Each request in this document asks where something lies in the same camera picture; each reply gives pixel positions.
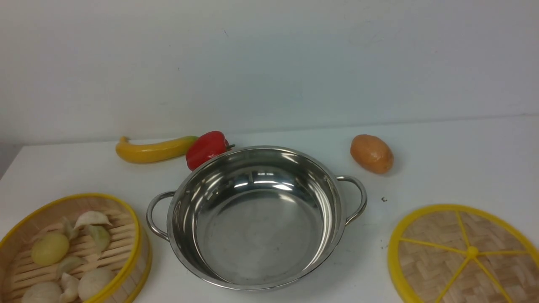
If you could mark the white dumpling at back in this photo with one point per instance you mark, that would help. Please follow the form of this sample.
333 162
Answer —
92 218

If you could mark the stainless steel pot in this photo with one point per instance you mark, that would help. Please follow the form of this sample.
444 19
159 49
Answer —
256 218

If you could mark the white dumpling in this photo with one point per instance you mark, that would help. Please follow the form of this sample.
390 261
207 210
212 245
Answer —
92 218
69 285

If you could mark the small green dumpling left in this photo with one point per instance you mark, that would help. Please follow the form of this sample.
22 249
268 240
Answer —
68 229

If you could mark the green dumpling at back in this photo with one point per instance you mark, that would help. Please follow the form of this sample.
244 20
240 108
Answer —
100 237

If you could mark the white steamed bun right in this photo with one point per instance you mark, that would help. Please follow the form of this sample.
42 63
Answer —
92 282

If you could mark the yellow-rimmed bamboo steamer lid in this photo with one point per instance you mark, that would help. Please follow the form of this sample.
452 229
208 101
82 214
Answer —
459 254

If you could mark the white steamed bun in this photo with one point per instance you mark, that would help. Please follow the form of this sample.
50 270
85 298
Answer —
92 282
44 292

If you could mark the white dumpling in front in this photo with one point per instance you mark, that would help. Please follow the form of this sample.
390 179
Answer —
69 285

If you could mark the yellow toy banana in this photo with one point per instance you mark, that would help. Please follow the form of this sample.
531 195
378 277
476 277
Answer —
157 152

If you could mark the yellow steamed bun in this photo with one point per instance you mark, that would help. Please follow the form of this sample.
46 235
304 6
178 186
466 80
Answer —
49 249

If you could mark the green dumpling in middle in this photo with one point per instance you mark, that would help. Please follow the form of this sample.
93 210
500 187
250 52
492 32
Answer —
68 264

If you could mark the brown toy potato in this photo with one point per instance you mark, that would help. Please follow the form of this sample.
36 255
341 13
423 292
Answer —
372 154

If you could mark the white steamed bun left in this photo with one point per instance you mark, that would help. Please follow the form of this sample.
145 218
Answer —
44 292

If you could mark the yellow-rimmed bamboo steamer basket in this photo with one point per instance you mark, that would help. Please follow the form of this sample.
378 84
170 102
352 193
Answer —
129 254

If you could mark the red toy bell pepper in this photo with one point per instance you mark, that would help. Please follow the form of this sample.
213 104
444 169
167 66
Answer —
206 147

